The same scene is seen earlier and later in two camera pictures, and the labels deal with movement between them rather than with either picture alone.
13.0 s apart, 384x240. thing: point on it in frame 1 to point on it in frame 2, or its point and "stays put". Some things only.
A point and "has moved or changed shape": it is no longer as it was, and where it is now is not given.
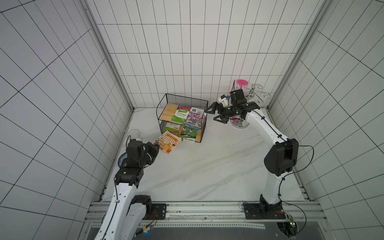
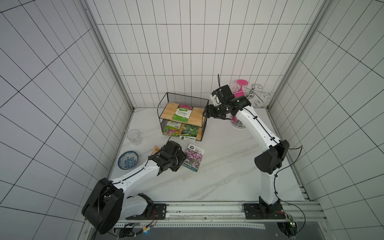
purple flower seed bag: x=196 y=118 to x=194 y=156
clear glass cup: x=134 y=134 stays put
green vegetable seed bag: x=188 y=135 stays put
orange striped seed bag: x=168 y=142 has moved or changed shape
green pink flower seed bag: x=173 y=128 stays put
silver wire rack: x=253 y=93 stays put
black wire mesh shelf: x=184 y=116 stays put
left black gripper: x=154 y=148 to x=182 y=157
